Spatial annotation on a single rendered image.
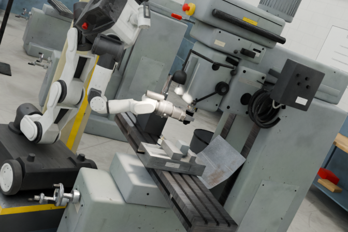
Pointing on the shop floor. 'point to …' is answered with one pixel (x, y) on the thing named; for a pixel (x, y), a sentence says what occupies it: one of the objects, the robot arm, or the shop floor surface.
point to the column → (275, 162)
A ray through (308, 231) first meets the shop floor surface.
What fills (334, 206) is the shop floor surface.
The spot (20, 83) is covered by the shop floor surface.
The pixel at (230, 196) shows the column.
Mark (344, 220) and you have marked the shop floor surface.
